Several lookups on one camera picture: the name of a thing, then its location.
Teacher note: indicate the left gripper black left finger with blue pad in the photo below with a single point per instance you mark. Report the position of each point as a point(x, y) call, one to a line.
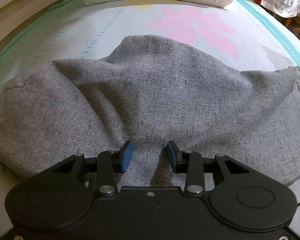
point(105, 165)

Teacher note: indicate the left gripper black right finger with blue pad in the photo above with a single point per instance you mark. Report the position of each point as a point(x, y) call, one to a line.
point(195, 166)

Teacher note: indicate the grey speckled pants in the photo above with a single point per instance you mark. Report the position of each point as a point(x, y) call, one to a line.
point(151, 90)

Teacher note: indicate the floral pastel bed sheet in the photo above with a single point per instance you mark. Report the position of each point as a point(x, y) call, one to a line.
point(242, 35)

